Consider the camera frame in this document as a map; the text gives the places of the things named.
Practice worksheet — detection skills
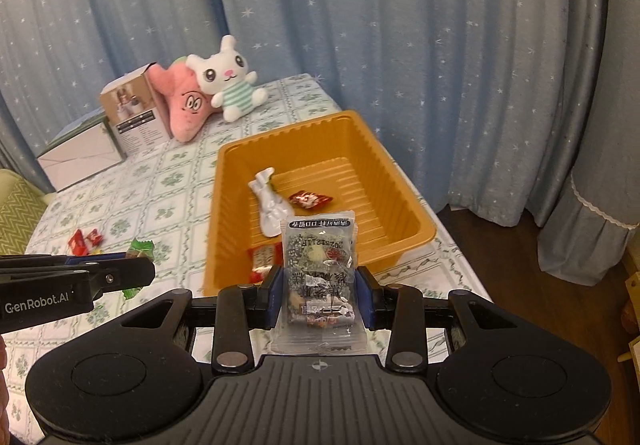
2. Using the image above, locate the blue star curtain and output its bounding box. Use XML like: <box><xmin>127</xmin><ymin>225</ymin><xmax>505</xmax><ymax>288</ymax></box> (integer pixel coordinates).
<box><xmin>205</xmin><ymin>0</ymin><xmax>603</xmax><ymax>227</ymax></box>
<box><xmin>0</xmin><ymin>0</ymin><xmax>227</xmax><ymax>196</ymax></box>

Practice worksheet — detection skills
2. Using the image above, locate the person's left hand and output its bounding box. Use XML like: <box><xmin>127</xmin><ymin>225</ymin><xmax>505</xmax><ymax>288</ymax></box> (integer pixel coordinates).
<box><xmin>0</xmin><ymin>336</ymin><xmax>12</xmax><ymax>428</ymax></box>

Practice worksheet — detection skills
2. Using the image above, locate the orange plastic tray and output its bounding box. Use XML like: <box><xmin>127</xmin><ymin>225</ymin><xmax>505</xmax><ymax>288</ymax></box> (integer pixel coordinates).
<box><xmin>204</xmin><ymin>110</ymin><xmax>437</xmax><ymax>299</ymax></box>

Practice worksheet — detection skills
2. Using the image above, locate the green candy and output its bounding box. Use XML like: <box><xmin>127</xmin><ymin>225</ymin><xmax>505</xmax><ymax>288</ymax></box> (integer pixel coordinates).
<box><xmin>127</xmin><ymin>237</ymin><xmax>154</xmax><ymax>261</ymax></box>

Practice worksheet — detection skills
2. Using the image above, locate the white cardboard box green lid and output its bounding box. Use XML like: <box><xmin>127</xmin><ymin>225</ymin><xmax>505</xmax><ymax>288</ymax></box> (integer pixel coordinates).
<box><xmin>36</xmin><ymin>110</ymin><xmax>126</xmax><ymax>194</ymax></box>

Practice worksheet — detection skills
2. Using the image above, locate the red white patterned snack packet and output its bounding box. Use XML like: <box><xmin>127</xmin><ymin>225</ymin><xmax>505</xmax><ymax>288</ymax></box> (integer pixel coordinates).
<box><xmin>288</xmin><ymin>191</ymin><xmax>334</xmax><ymax>210</ymax></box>

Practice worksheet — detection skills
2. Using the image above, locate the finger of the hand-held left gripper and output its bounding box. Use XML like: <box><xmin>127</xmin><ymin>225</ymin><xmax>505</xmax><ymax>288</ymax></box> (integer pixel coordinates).
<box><xmin>0</xmin><ymin>252</ymin><xmax>129</xmax><ymax>272</ymax></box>
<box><xmin>70</xmin><ymin>257</ymin><xmax>156</xmax><ymax>299</ymax></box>

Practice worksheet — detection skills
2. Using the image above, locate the red gold snack packet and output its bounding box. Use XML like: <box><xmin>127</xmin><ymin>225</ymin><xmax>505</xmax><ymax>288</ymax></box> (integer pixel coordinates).
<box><xmin>248</xmin><ymin>245</ymin><xmax>284</xmax><ymax>284</ymax></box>

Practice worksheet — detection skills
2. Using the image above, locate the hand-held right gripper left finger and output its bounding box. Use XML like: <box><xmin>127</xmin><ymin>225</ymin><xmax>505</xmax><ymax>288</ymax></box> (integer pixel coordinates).
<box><xmin>114</xmin><ymin>265</ymin><xmax>284</xmax><ymax>374</ymax></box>

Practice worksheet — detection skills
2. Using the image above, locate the pink plush toy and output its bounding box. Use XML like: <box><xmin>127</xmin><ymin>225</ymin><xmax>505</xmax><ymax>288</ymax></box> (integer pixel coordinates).
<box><xmin>150</xmin><ymin>56</ymin><xmax>224</xmax><ymax>144</ymax></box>

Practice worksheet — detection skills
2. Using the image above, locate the grey blue lace trimmed curtain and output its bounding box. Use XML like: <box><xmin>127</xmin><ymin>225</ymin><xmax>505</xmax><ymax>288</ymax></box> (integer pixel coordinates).
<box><xmin>537</xmin><ymin>0</ymin><xmax>640</xmax><ymax>287</ymax></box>

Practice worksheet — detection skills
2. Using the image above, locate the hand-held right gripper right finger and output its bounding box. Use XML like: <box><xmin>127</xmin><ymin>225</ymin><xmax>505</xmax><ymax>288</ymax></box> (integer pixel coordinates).
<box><xmin>356</xmin><ymin>265</ymin><xmax>522</xmax><ymax>374</ymax></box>

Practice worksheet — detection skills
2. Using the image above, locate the beige product box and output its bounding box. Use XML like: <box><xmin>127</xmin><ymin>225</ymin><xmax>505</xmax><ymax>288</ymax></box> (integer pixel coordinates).
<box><xmin>98</xmin><ymin>62</ymin><xmax>174</xmax><ymax>156</ymax></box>

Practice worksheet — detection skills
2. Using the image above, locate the white bunny plush toy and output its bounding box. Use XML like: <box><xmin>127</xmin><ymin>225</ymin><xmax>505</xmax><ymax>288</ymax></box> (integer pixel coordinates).
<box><xmin>185</xmin><ymin>35</ymin><xmax>269</xmax><ymax>122</ymax></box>

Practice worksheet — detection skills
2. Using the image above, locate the green chevron cushion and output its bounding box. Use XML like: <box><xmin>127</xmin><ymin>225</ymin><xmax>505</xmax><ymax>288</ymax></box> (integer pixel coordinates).
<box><xmin>0</xmin><ymin>177</ymin><xmax>49</xmax><ymax>257</ymax></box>

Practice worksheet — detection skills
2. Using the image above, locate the clear dark snack packet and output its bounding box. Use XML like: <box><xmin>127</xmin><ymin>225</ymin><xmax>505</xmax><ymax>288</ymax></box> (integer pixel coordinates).
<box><xmin>272</xmin><ymin>210</ymin><xmax>369</xmax><ymax>356</ymax></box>

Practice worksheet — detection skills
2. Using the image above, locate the red square snack packet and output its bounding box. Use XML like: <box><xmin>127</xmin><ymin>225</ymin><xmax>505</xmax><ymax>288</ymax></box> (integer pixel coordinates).
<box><xmin>67</xmin><ymin>227</ymin><xmax>90</xmax><ymax>256</ymax></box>

